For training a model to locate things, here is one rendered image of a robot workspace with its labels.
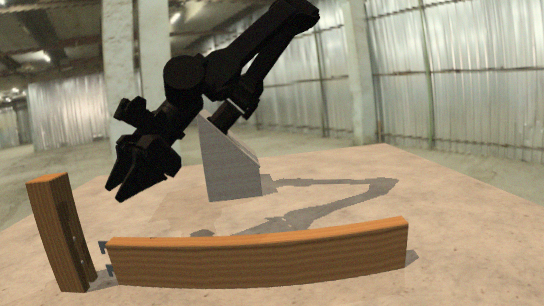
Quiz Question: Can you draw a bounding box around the orange wooden rail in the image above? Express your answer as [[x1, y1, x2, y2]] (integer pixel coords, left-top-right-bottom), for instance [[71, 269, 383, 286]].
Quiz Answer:
[[98, 215, 409, 289]]

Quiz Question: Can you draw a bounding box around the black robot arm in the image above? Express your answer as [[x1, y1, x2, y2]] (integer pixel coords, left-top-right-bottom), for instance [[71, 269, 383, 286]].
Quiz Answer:
[[114, 0, 320, 136]]

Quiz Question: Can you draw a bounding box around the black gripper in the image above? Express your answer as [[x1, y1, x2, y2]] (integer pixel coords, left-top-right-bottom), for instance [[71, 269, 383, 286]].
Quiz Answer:
[[105, 105, 185, 203]]

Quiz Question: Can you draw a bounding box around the brown wooden post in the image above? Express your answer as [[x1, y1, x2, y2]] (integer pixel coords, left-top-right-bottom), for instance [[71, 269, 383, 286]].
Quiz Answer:
[[25, 172, 98, 293]]

